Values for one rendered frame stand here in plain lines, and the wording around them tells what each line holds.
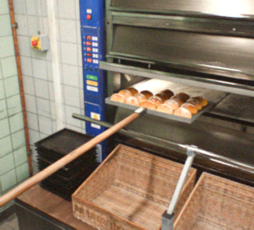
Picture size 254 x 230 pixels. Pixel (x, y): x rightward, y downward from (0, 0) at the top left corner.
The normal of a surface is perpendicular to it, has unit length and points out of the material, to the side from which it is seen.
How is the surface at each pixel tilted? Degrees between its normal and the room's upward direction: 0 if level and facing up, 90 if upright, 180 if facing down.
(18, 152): 90
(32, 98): 90
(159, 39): 71
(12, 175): 90
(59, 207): 0
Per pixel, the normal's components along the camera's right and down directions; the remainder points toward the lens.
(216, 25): -0.55, 0.30
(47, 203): 0.00, -0.93
